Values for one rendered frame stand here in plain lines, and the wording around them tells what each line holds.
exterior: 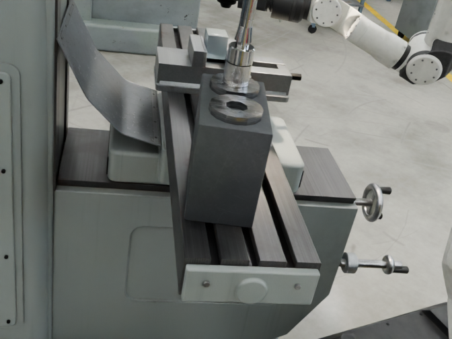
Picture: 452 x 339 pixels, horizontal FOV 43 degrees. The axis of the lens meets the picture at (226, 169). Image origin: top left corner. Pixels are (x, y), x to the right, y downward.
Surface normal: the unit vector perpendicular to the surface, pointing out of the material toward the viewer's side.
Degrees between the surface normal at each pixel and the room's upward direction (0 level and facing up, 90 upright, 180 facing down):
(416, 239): 0
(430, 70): 101
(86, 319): 90
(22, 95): 88
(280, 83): 90
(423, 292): 0
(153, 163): 90
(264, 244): 0
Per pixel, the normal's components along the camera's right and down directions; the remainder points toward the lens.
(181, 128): 0.16, -0.85
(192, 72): 0.14, 0.52
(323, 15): -0.10, 0.38
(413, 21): -0.96, -0.03
